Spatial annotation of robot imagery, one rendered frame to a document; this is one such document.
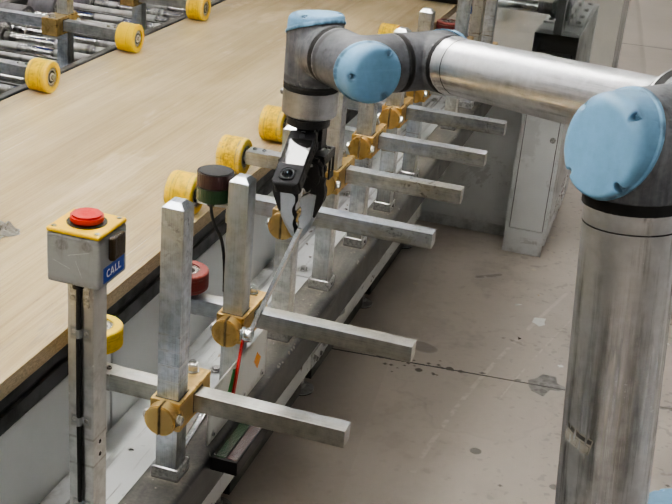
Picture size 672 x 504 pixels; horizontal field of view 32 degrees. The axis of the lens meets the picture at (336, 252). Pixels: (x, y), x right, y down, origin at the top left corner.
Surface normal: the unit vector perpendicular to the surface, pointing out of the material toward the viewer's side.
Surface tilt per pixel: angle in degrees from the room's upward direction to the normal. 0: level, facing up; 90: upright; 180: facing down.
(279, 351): 0
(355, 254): 0
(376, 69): 90
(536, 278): 0
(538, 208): 90
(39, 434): 90
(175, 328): 90
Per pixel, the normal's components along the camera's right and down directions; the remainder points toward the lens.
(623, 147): -0.83, 0.03
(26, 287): 0.08, -0.91
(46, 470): 0.95, 0.19
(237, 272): -0.30, 0.36
